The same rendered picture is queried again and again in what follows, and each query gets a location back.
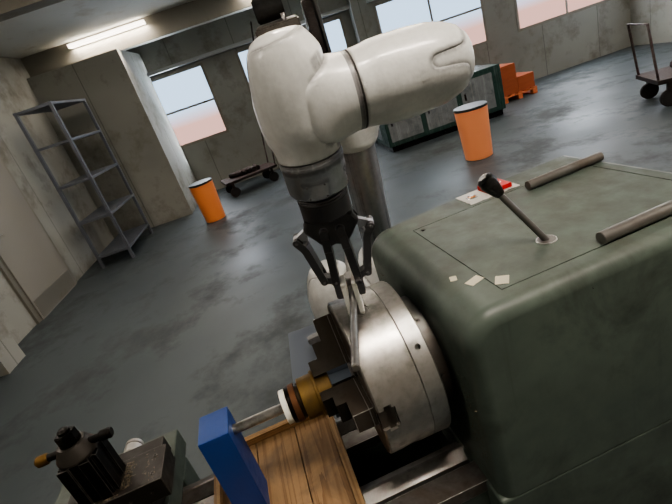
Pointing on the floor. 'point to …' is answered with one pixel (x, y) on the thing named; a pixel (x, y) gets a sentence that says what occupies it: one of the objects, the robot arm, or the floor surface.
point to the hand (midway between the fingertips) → (352, 294)
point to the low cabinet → (443, 121)
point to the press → (266, 12)
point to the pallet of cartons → (516, 82)
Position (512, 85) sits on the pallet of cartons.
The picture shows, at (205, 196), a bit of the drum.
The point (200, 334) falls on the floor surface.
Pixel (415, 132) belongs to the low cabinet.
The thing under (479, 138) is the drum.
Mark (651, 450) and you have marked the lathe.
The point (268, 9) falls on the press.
